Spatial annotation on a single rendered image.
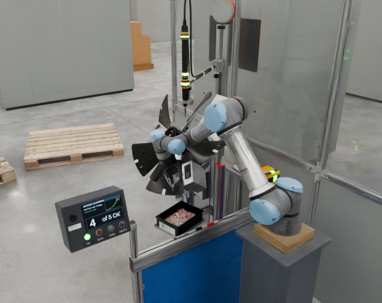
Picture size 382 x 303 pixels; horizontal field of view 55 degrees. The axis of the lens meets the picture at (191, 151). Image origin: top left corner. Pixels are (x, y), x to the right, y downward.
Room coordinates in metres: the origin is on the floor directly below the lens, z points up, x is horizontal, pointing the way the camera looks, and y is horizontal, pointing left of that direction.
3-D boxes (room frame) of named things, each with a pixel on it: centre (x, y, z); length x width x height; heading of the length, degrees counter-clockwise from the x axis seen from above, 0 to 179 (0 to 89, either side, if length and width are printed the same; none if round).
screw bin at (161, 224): (1.71, 0.06, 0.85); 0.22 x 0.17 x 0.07; 140
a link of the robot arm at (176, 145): (1.68, 0.08, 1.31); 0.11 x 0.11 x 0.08; 46
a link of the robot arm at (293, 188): (1.35, -0.41, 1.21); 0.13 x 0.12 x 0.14; 136
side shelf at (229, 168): (2.38, -0.36, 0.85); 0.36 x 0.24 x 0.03; 34
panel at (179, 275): (1.62, -0.09, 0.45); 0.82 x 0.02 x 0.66; 124
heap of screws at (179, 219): (1.71, 0.06, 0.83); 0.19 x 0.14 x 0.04; 140
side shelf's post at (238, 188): (2.38, -0.36, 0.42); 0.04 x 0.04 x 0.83; 34
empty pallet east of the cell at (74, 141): (4.63, 1.60, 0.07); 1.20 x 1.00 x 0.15; 108
